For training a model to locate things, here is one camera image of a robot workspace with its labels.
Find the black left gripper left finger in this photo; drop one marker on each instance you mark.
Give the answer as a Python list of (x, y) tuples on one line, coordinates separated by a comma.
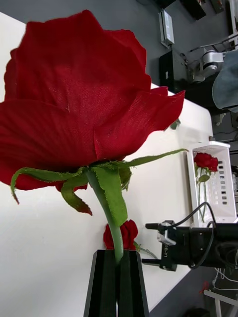
[(101, 284)]

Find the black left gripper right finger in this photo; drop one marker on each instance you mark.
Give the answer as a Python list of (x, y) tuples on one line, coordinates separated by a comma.
[(131, 284)]

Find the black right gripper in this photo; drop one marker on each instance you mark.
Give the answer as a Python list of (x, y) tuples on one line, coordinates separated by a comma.
[(196, 247)]

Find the red rose with leafy stem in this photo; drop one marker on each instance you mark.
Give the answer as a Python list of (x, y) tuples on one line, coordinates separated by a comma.
[(200, 158), (129, 234)]

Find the red rose with green stem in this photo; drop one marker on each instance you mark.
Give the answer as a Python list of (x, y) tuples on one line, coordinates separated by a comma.
[(74, 86), (213, 164)]

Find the silver and black right arm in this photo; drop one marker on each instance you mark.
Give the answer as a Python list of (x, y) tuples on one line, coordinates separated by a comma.
[(228, 237)]

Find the silver background robot arm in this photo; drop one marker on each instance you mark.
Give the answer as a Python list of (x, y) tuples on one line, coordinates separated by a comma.
[(210, 59)]

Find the white metal stand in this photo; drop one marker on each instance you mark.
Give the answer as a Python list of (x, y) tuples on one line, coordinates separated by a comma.
[(219, 297)]

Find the shallow white box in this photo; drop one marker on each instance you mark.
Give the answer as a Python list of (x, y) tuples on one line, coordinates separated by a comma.
[(223, 148)]

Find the loose green leaf twig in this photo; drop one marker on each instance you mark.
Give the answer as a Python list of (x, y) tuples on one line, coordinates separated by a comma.
[(174, 125)]

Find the black equipment box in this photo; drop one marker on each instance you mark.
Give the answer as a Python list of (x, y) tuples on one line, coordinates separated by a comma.
[(171, 71)]

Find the person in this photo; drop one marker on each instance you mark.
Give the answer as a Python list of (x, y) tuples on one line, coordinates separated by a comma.
[(226, 81)]

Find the pale grey device box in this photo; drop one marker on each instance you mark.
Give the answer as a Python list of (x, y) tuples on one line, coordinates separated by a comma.
[(166, 27)]

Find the pale grey right wrist camera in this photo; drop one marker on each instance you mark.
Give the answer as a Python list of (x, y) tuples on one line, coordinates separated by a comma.
[(165, 235)]

